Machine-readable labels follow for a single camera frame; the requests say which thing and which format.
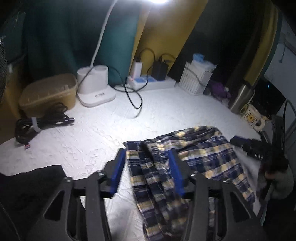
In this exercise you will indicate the brown plastic lidded container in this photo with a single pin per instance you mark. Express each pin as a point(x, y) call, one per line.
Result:
point(39, 96)

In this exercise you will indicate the white charger adapter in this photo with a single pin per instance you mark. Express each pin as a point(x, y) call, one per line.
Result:
point(136, 69)

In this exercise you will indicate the stainless steel tumbler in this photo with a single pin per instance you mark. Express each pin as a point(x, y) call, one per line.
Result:
point(240, 97)

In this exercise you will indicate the white desk lamp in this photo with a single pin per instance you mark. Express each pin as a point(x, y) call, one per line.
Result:
point(109, 67)

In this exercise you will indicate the white woven basket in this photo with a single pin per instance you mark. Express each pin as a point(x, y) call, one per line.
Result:
point(194, 79)

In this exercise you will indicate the white power strip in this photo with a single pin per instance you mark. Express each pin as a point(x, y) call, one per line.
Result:
point(145, 84)

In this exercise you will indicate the cardboard box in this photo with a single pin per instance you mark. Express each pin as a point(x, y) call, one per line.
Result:
point(10, 104)

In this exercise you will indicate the blue yellow plaid pants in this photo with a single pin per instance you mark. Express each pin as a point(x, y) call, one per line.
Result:
point(204, 149)

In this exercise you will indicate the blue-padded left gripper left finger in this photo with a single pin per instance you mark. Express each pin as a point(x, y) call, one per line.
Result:
point(116, 171)

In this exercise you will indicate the black electronic box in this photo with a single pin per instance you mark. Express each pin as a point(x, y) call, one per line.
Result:
point(267, 99)

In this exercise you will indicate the black charger adapter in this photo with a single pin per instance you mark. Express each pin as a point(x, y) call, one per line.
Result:
point(159, 69)

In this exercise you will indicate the white yellow printed mug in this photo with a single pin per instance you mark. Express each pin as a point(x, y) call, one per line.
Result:
point(252, 116)

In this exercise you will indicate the black folded garment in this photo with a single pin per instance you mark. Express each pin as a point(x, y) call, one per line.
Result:
point(41, 205)

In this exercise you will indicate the purple cloth item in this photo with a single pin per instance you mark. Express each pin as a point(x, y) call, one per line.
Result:
point(217, 90)

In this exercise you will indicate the blue tissue pack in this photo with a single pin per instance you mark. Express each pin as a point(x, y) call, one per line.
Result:
point(199, 61)

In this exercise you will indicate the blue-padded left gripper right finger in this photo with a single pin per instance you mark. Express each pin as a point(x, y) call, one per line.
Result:
point(234, 218)

